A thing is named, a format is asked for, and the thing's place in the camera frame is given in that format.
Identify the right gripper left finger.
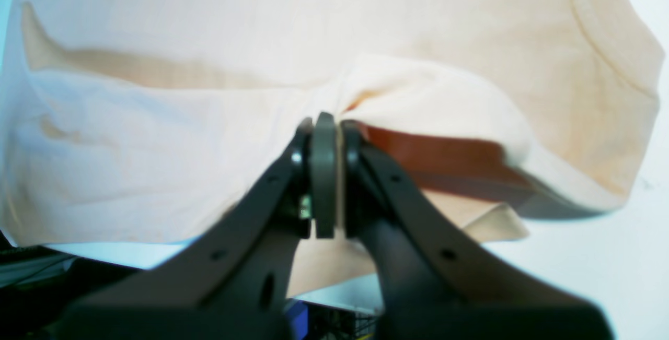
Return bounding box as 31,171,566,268
57,112,338,339

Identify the peach pink T-shirt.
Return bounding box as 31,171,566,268
0,0,665,299

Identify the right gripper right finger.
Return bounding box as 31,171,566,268
341,121,613,339

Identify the blue plastic block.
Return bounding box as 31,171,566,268
286,300,310,339

